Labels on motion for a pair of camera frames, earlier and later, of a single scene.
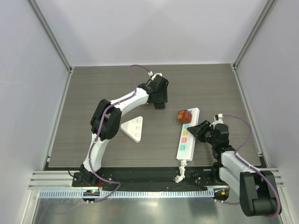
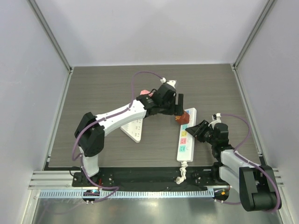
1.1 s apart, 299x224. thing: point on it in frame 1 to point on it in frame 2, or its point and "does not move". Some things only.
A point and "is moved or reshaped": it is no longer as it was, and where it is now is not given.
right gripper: [201, 130] does not move
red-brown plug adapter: [184, 116] is moved or reshaped
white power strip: [187, 143] does not move
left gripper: [163, 98] to [172, 110]
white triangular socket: [133, 128] does not move
